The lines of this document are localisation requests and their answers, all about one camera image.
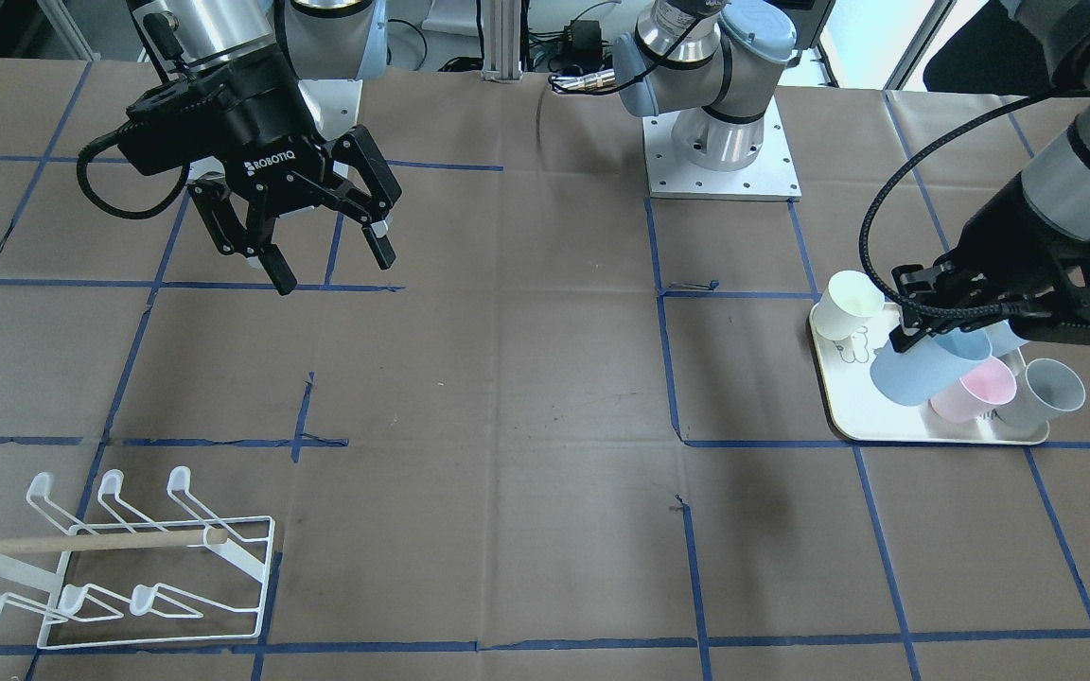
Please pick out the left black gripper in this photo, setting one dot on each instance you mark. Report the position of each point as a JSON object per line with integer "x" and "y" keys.
{"x": 1001, "y": 230}

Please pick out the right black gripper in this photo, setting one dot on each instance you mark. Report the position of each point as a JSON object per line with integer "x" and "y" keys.
{"x": 259, "y": 132}

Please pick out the light blue plastic cup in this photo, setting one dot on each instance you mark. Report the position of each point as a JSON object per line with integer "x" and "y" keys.
{"x": 931, "y": 365}

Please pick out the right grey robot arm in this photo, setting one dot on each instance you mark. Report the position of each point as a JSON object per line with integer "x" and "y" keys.
{"x": 317, "y": 40}

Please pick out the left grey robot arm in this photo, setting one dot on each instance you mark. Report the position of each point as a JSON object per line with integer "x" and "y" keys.
{"x": 733, "y": 281}

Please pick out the pale green plastic cup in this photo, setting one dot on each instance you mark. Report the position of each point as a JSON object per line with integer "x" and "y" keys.
{"x": 849, "y": 301}

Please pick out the pink plastic cup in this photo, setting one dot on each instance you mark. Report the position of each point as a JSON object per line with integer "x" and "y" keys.
{"x": 988, "y": 386}

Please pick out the grey plastic cup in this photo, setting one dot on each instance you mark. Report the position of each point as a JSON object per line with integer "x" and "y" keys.
{"x": 1046, "y": 390}

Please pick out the cream plastic tray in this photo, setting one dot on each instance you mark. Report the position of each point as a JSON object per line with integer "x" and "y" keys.
{"x": 859, "y": 412}

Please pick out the aluminium frame post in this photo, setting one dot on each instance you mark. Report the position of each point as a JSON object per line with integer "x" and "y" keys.
{"x": 502, "y": 33}

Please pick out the white wire cup rack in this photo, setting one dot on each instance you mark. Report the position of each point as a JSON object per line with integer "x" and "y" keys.
{"x": 127, "y": 578}

